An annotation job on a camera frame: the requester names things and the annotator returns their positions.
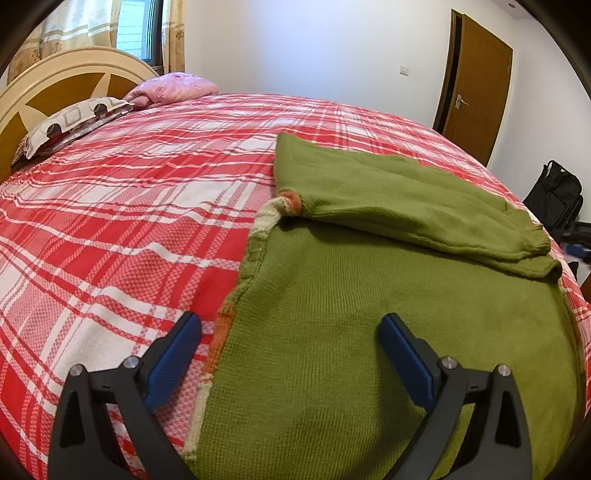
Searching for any red plaid bedspread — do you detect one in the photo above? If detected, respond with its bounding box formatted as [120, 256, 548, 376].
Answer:
[0, 92, 591, 480]

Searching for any cream wooden headboard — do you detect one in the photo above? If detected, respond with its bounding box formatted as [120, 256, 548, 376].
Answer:
[0, 46, 162, 183]

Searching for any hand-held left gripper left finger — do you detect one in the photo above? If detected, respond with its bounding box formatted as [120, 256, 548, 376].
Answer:
[47, 311, 202, 480]

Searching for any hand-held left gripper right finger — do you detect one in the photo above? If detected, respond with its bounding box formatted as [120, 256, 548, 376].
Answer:
[378, 313, 546, 480]

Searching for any pink folded quilt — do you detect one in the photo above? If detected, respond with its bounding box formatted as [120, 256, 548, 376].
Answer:
[124, 72, 219, 108]

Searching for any sheer cream patterned curtain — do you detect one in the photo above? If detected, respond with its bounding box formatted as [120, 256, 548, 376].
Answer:
[7, 0, 123, 86]

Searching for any patterned pillow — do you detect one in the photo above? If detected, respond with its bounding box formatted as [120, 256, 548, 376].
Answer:
[11, 97, 136, 167]

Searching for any brown wooden door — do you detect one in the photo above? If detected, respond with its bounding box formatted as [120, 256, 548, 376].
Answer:
[433, 8, 514, 168]

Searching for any green knitted sweater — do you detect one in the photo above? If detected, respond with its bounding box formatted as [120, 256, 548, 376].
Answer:
[182, 131, 583, 480]

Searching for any black bag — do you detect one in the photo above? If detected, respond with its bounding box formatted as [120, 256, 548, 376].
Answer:
[523, 160, 583, 232]

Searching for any window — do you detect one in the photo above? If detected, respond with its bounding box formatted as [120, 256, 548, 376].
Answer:
[115, 0, 164, 65]

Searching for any yellow patterned curtain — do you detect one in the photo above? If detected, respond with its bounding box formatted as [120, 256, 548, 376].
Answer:
[161, 0, 185, 75]

